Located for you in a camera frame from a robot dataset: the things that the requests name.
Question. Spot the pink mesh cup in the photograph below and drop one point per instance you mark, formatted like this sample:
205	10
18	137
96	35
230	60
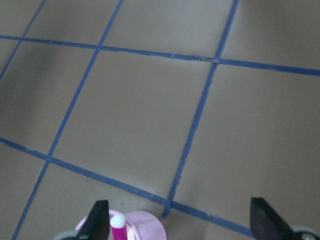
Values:
140	225

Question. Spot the pink pen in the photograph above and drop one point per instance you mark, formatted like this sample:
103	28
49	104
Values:
119	227

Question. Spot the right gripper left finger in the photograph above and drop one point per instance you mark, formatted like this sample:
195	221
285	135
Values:
95	227

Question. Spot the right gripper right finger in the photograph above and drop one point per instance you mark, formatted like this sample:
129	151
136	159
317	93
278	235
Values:
267	224

